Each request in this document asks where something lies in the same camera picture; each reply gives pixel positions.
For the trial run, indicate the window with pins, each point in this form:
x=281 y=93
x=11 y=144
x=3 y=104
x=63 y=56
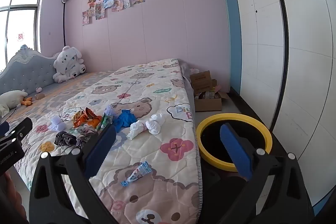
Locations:
x=21 y=19

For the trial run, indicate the small brown plush toy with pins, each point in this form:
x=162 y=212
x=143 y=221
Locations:
x=40 y=96

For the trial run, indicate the blue rubber glove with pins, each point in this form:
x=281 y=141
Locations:
x=124 y=119

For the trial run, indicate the row of small packets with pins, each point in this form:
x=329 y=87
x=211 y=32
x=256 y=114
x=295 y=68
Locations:
x=208 y=95

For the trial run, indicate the green snack wrapper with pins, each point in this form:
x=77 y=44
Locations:
x=106 y=120

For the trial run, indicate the long white plush toy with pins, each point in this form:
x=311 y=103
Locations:
x=10 y=100

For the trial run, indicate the blue white candy wrapper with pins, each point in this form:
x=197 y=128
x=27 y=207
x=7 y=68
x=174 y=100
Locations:
x=137 y=172

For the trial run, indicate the person's left hand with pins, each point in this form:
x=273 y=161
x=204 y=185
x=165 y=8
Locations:
x=14 y=195

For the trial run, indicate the grey patterned bed sheet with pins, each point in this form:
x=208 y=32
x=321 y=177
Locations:
x=65 y=87

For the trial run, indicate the grey tufted headboard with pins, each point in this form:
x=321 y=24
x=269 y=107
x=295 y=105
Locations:
x=31 y=74

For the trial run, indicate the purple foam fruit net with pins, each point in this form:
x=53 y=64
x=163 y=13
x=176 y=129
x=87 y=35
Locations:
x=110 y=109
x=57 y=123

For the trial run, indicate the pink white cloth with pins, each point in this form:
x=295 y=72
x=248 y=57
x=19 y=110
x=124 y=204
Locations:
x=195 y=70

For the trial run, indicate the beige cloth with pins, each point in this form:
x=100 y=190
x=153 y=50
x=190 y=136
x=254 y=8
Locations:
x=85 y=130

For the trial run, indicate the small orange plush toy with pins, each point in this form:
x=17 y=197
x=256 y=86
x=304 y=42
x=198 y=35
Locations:
x=27 y=101

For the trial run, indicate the small pink plush toy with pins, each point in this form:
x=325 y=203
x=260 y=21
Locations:
x=39 y=89

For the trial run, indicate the grey mattress cover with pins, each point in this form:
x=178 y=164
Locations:
x=187 y=82

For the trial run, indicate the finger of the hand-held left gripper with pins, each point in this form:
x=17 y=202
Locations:
x=21 y=128

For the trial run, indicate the white tissue bundle pink band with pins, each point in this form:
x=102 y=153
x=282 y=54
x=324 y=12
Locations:
x=155 y=123

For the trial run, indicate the small orange snack wrapper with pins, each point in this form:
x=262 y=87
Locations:
x=95 y=122

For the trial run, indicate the black bin with yellow rim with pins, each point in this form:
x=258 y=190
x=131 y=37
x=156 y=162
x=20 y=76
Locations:
x=236 y=116

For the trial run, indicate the closed brown cardboard box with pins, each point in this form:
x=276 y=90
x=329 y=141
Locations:
x=200 y=82

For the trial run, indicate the large orange snack wrapper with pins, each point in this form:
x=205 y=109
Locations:
x=82 y=117

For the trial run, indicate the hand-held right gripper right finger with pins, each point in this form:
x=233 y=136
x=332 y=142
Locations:
x=236 y=150

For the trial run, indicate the open brown cardboard box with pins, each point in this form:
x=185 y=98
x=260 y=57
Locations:
x=207 y=106

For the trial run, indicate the white plush dog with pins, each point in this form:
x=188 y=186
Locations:
x=68 y=64

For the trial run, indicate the white tissue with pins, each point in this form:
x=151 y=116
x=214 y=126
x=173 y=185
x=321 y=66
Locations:
x=136 y=129

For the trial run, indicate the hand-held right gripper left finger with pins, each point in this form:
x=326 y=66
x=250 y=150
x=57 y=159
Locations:
x=101 y=148

